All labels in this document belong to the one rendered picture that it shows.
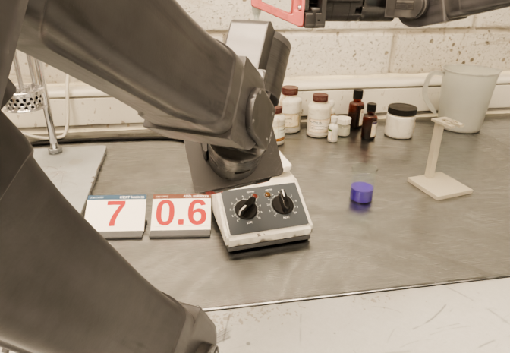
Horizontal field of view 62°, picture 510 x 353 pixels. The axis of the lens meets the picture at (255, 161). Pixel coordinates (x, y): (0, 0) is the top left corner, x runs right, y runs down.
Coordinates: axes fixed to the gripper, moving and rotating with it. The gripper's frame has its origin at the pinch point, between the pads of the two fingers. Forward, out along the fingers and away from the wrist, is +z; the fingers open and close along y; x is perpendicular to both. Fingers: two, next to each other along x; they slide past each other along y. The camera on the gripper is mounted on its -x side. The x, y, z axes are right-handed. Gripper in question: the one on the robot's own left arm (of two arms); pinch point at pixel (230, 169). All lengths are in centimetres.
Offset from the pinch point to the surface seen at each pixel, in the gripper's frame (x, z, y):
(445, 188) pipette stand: 9.2, 16.7, -38.4
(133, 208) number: 0.9, 11.2, 15.0
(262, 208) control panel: 5.7, 5.8, -3.8
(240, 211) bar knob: 5.5, 3.4, -0.3
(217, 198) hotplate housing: 2.7, 6.6, 2.3
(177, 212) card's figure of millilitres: 3.1, 10.7, 8.5
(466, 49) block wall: -26, 46, -74
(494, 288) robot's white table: 22.6, -3.1, -28.9
